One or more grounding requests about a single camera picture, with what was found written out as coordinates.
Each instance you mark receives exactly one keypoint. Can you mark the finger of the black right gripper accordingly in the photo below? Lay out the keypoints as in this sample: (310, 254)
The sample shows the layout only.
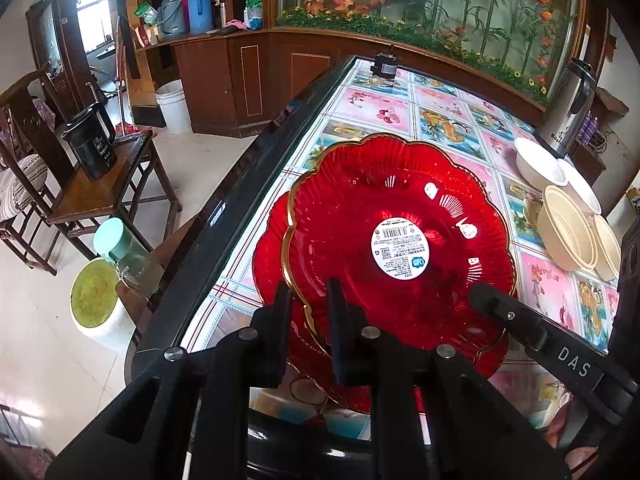
(527, 326)

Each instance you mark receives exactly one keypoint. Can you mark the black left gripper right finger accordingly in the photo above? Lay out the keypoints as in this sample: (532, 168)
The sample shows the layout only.
(348, 348)

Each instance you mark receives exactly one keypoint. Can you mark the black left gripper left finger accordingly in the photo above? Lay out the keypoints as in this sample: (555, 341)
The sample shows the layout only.
(269, 350)

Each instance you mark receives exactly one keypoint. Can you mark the beige plastic plate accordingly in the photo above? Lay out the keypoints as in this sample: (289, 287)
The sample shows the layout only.
(565, 232)
(608, 249)

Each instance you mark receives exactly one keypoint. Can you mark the gold rimmed red plate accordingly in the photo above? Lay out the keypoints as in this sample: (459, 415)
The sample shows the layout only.
(407, 232)

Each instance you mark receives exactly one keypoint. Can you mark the person's right hand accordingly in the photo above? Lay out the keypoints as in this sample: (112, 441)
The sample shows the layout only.
(562, 432)

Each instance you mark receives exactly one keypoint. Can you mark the white bowl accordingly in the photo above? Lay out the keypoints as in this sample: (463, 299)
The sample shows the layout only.
(579, 189)
(537, 166)

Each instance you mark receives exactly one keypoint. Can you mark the green round stool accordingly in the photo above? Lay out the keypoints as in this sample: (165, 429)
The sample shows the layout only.
(93, 296)

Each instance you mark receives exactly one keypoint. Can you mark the glass jar green lid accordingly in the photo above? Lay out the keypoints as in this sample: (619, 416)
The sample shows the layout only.
(137, 267)

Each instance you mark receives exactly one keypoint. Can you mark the wooden side table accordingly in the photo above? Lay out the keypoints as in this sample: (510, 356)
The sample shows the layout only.
(137, 178)

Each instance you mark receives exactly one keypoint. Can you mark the stainless steel thermos pot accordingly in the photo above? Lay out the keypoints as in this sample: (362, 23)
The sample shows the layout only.
(568, 108)

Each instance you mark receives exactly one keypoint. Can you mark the white plastic bucket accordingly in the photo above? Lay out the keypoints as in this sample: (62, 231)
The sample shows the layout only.
(171, 99)

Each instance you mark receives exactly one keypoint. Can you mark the wooden cabinet counter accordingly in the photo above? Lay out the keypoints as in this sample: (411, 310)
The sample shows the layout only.
(235, 83)

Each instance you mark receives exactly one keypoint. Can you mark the black electric kettle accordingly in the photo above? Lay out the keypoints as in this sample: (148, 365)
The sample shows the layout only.
(91, 135)

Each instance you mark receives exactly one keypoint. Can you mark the small black device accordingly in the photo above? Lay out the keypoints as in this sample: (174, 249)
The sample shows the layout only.
(385, 65)

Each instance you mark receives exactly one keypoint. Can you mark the wooden chair with cushion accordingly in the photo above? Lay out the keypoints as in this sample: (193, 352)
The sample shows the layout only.
(25, 196)

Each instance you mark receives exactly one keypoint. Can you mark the artificial flower glass display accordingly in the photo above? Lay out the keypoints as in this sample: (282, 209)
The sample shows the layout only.
(523, 43)

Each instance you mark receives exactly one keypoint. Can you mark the grey thermos jug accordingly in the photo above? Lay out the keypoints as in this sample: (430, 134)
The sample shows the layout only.
(171, 19)

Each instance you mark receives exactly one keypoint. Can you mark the blue thermos jug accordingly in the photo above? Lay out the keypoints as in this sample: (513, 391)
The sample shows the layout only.
(200, 16)

